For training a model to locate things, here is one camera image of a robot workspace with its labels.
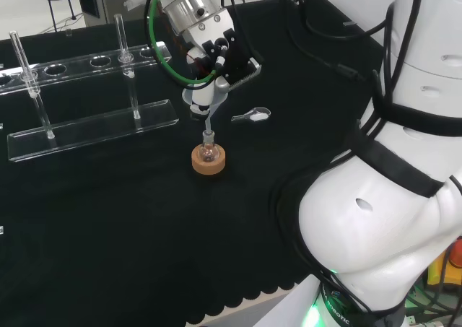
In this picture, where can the clear plastic funnel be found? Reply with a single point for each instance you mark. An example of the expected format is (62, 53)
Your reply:
(215, 101)

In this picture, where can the clear plastic clip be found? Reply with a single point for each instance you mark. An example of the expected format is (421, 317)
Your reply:
(68, 33)

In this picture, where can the clear acrylic funnel stand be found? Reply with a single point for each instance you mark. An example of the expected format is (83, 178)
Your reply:
(94, 119)

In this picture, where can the grey metal box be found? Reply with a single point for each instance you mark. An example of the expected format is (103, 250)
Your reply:
(108, 2)

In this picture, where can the black tripod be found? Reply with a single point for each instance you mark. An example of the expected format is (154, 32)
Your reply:
(74, 16)

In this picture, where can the glass weighing funnel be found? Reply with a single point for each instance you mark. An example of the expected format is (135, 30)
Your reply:
(257, 115)

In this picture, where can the yellow stop button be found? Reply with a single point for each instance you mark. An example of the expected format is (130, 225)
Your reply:
(451, 269)

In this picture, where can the black table cloth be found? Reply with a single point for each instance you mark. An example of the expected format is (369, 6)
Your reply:
(126, 226)

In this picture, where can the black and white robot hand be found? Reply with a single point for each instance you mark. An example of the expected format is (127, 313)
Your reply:
(207, 34)

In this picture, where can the small round-bottom glass flask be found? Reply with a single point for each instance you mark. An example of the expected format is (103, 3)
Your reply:
(208, 153)

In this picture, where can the grey tape piece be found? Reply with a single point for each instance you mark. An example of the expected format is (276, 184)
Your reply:
(349, 23)

